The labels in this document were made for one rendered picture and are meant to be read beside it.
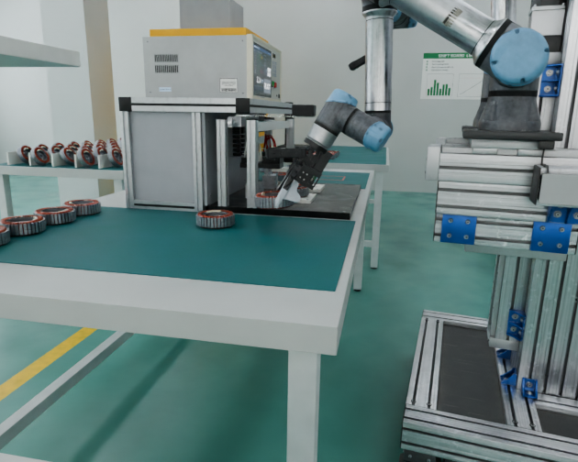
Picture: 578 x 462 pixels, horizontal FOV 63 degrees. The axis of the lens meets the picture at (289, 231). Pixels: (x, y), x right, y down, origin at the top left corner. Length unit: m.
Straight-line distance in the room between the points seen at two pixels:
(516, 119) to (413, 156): 5.72
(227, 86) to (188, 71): 0.14
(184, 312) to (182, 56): 1.10
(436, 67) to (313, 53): 1.70
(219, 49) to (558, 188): 1.09
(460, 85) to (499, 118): 5.74
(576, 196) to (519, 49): 0.35
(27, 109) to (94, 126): 3.61
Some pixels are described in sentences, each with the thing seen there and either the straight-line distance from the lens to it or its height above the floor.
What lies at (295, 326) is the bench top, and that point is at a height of 0.74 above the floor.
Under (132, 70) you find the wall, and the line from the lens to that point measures 8.00.
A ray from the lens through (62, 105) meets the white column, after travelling 5.75.
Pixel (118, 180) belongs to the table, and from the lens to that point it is 2.85.
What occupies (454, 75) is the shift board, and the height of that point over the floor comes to 1.61.
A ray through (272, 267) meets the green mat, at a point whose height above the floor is 0.75.
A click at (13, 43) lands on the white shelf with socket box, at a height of 1.19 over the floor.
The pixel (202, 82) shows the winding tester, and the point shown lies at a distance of 1.70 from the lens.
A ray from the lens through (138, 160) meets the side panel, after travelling 1.67.
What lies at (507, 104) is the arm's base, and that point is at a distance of 1.33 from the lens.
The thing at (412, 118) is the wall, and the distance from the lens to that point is 6.99.
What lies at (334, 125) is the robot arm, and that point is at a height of 1.04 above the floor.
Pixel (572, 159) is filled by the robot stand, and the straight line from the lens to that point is 1.35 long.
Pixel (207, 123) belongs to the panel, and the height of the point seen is 1.04.
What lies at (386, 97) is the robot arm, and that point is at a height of 1.12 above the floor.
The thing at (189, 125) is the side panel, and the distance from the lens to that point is 1.58.
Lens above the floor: 1.07
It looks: 14 degrees down
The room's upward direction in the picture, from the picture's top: 1 degrees clockwise
